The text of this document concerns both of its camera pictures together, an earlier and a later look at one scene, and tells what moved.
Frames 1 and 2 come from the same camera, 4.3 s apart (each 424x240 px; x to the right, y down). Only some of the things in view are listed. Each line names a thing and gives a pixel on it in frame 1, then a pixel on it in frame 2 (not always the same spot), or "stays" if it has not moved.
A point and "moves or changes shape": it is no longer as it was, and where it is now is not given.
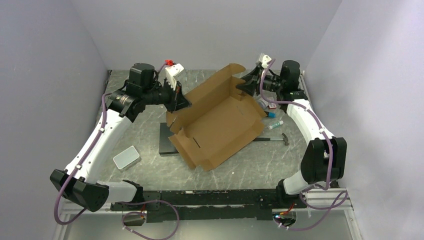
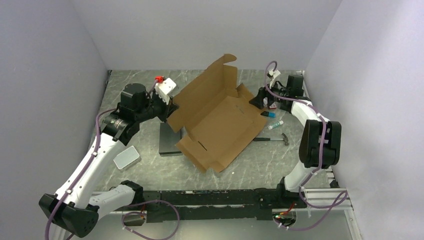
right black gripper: x=252 y=81 to x=258 y=100
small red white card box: x=272 y=106 stays
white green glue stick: x=276 y=124 stays
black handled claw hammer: x=262 y=139 stays
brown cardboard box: x=220 y=118 moves or changes shape
